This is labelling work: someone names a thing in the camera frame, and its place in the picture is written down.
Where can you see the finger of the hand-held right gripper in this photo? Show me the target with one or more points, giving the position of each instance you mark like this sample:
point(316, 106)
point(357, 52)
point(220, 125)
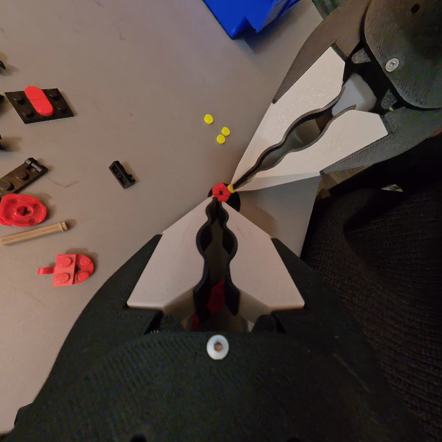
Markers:
point(338, 145)
point(304, 93)

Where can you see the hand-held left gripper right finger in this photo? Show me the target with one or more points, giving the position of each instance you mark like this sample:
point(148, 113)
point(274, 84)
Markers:
point(266, 272)

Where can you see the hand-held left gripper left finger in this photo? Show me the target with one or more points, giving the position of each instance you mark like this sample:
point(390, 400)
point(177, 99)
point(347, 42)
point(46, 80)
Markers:
point(169, 272)

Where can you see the black lego wheel red hub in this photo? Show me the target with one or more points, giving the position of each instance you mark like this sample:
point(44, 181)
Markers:
point(221, 192)

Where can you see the red rounded lego plate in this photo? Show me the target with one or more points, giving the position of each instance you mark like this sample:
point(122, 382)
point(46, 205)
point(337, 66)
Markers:
point(72, 269)

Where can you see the small black lego brick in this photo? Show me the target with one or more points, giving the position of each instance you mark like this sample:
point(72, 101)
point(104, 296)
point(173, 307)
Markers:
point(122, 174)

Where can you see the tan lego axle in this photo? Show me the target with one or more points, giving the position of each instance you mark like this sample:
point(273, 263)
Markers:
point(32, 234)

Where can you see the red round lego plate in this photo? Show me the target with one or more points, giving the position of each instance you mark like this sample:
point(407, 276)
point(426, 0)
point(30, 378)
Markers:
point(10, 214)

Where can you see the black lego hinge plate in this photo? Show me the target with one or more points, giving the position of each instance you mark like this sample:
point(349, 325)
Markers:
point(19, 178)

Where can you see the blue plastic bin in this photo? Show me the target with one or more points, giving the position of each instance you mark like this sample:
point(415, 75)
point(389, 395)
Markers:
point(248, 13)

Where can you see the person's black knit sweater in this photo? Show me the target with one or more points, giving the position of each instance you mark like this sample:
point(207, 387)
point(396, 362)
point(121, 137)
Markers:
point(380, 276)

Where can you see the black plate with red tile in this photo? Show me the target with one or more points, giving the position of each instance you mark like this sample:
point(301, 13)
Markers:
point(39, 102)

